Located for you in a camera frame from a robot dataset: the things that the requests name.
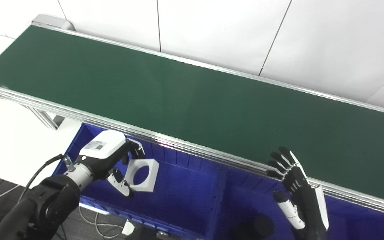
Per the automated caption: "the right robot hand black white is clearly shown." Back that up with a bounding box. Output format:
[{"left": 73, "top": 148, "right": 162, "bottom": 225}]
[{"left": 266, "top": 146, "right": 330, "bottom": 240}]

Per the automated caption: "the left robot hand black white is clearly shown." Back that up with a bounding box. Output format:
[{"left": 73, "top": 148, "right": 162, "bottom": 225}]
[{"left": 78, "top": 130, "right": 146, "bottom": 198}]

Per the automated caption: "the white square part round hole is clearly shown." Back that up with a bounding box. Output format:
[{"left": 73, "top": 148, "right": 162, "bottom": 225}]
[{"left": 125, "top": 158, "right": 160, "bottom": 192}]

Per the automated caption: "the blue plastic bin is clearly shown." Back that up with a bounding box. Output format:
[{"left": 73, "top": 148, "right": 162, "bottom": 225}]
[
  {"left": 212, "top": 167, "right": 384, "bottom": 240},
  {"left": 53, "top": 123, "right": 226, "bottom": 240}
]

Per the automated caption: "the aluminium conveyor leg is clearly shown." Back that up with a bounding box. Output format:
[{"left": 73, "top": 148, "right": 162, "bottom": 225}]
[{"left": 19, "top": 104, "right": 66, "bottom": 130}]

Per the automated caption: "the green conveyor belt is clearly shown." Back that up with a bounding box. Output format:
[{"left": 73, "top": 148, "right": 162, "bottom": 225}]
[
  {"left": 0, "top": 26, "right": 384, "bottom": 205},
  {"left": 0, "top": 21, "right": 384, "bottom": 220}
]

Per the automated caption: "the grey conveyor end cap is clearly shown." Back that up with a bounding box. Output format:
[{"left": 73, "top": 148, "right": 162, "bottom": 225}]
[{"left": 32, "top": 14, "right": 76, "bottom": 31}]

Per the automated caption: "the white power adapter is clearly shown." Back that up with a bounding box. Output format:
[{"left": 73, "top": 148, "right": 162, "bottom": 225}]
[{"left": 121, "top": 220, "right": 136, "bottom": 236}]

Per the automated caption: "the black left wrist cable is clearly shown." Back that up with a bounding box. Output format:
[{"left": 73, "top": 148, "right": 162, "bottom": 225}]
[{"left": 18, "top": 154, "right": 76, "bottom": 204}]

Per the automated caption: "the white floor cable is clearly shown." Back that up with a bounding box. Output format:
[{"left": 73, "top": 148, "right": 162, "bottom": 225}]
[{"left": 78, "top": 204, "right": 126, "bottom": 239}]

